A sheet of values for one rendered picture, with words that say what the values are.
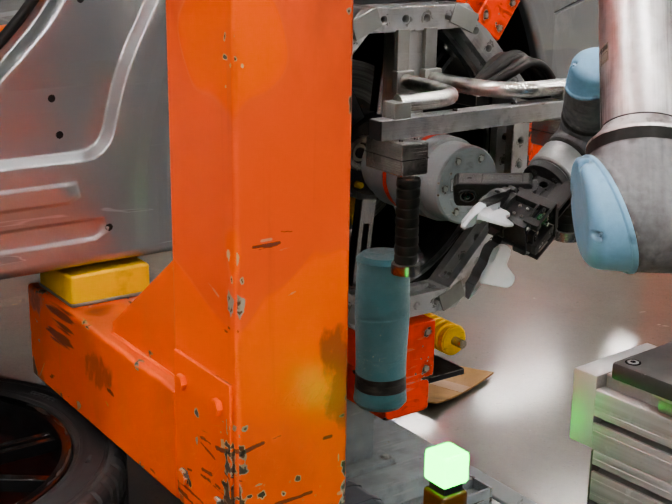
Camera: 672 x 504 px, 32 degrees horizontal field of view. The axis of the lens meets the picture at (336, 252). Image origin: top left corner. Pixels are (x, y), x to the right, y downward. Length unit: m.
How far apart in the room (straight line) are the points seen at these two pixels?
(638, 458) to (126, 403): 0.72
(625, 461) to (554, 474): 1.48
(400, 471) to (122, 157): 0.88
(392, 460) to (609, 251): 1.23
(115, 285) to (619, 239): 0.93
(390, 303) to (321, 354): 0.46
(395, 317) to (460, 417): 1.24
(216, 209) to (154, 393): 0.34
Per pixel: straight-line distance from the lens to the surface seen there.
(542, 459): 2.92
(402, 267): 1.75
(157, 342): 1.61
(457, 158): 1.87
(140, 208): 1.85
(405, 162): 1.70
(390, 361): 1.91
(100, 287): 1.86
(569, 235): 1.97
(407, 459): 2.37
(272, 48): 1.30
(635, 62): 1.27
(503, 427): 3.06
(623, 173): 1.19
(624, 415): 1.36
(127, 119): 1.81
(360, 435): 2.31
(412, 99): 1.74
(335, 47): 1.35
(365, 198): 2.09
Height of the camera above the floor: 1.29
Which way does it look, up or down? 17 degrees down
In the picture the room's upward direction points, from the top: 1 degrees clockwise
